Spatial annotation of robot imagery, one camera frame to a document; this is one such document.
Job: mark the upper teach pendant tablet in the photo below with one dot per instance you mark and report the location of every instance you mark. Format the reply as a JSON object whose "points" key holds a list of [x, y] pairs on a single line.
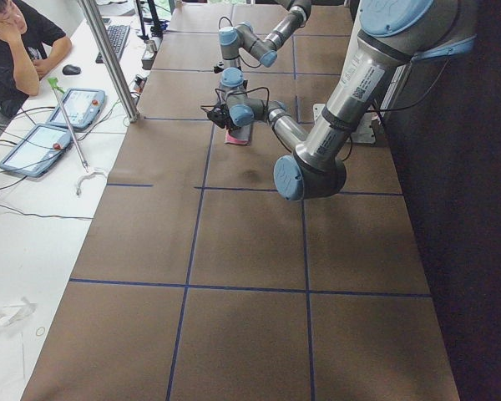
{"points": [[82, 106]]}

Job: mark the seated person in black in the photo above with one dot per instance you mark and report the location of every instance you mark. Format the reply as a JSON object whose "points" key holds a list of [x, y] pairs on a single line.
{"points": [[31, 46]]}

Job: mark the black keyboard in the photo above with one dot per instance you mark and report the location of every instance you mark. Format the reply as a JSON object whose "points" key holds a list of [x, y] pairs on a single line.
{"points": [[118, 36]]}

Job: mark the lower teach pendant tablet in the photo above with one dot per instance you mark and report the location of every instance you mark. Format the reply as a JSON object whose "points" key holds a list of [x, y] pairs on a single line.
{"points": [[37, 151]]}

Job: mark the pink towel with grey back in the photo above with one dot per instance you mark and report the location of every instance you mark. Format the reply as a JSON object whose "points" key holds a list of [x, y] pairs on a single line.
{"points": [[239, 136]]}

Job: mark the black computer mouse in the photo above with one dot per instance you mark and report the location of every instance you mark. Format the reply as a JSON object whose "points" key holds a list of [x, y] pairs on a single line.
{"points": [[70, 70]]}

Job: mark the crumpled white paper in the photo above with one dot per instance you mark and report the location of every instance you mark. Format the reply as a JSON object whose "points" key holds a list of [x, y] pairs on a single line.
{"points": [[16, 316]]}

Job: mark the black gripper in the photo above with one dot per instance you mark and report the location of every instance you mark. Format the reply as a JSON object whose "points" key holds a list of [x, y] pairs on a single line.
{"points": [[222, 119]]}

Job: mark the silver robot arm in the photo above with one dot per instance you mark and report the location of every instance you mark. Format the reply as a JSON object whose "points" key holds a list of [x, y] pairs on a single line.
{"points": [[391, 34], [232, 39]]}

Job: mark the aluminium frame post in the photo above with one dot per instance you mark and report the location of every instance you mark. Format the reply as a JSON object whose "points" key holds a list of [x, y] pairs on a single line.
{"points": [[95, 22]]}

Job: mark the reacher grabber stick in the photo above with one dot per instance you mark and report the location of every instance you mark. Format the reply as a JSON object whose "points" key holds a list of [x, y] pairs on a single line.
{"points": [[90, 171]]}

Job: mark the teach pendant tablet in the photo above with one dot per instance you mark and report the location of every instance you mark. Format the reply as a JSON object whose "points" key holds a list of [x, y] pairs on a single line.
{"points": [[82, 106], [37, 151]]}

